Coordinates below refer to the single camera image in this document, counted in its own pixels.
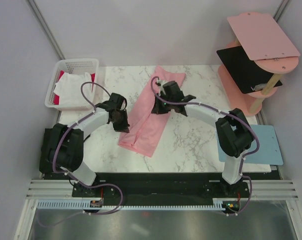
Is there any black board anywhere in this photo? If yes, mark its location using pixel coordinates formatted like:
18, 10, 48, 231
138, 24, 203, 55
216, 46, 274, 94

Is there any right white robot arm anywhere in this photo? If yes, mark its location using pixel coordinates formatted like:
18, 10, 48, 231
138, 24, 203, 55
150, 76, 260, 197

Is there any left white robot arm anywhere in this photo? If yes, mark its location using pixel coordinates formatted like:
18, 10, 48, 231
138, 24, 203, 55
39, 93, 130, 198

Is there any white cable duct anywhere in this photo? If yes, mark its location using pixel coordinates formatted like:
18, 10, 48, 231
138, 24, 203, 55
37, 198, 239, 211

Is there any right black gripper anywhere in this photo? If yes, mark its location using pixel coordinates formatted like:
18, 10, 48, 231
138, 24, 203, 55
152, 92, 174, 115

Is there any light blue mat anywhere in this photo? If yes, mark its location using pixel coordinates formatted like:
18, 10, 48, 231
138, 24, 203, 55
216, 124, 284, 169

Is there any pink t shirt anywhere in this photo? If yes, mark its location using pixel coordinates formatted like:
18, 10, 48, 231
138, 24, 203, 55
118, 65, 187, 158

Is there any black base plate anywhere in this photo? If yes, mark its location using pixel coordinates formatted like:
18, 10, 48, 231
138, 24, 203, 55
42, 171, 252, 207

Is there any pink tiered shelf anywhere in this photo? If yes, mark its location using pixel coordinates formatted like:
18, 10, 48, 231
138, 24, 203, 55
218, 12, 301, 117

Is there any red t shirt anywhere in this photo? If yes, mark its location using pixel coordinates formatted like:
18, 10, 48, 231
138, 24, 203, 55
53, 70, 96, 106

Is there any white plastic basket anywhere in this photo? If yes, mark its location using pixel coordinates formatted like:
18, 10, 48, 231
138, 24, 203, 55
44, 58, 104, 111

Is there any black t shirt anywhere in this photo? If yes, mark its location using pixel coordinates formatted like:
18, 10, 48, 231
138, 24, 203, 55
39, 128, 53, 174

